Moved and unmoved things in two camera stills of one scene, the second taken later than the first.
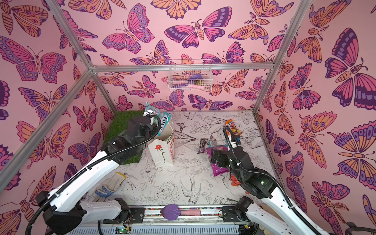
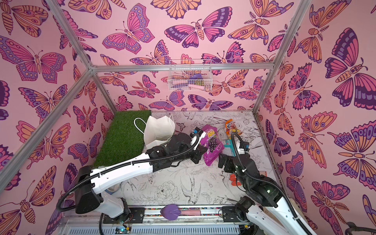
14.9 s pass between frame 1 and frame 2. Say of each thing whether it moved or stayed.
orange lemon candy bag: stayed
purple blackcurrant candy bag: moved
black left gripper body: moved
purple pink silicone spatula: stayed
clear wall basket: stayed
